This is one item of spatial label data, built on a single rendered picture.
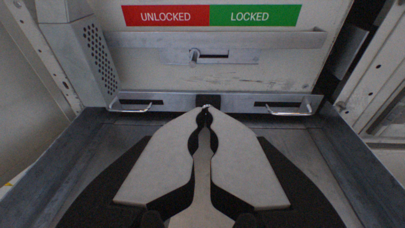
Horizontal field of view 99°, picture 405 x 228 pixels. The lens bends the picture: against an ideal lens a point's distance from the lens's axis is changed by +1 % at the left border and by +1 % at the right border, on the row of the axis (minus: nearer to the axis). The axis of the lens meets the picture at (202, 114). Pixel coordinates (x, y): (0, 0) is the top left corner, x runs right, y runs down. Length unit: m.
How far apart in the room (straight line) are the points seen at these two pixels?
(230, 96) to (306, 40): 0.18
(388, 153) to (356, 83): 0.26
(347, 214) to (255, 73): 0.30
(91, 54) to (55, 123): 0.26
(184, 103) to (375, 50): 0.38
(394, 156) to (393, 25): 0.36
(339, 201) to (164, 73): 0.41
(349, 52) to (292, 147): 0.21
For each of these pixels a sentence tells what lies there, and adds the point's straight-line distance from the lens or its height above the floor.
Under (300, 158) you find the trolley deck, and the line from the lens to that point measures 0.43.
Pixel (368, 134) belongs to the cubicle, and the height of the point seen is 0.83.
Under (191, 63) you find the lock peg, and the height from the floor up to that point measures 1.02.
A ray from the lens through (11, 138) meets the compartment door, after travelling 0.52.
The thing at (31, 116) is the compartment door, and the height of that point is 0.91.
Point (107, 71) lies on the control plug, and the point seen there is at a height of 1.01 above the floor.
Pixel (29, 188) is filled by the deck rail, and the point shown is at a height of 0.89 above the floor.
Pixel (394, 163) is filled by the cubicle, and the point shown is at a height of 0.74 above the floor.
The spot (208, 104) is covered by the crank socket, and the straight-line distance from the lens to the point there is 0.40.
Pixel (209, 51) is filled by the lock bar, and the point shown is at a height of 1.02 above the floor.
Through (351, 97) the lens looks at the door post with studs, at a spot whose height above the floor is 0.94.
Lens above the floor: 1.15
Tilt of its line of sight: 40 degrees down
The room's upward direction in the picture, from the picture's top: 1 degrees counter-clockwise
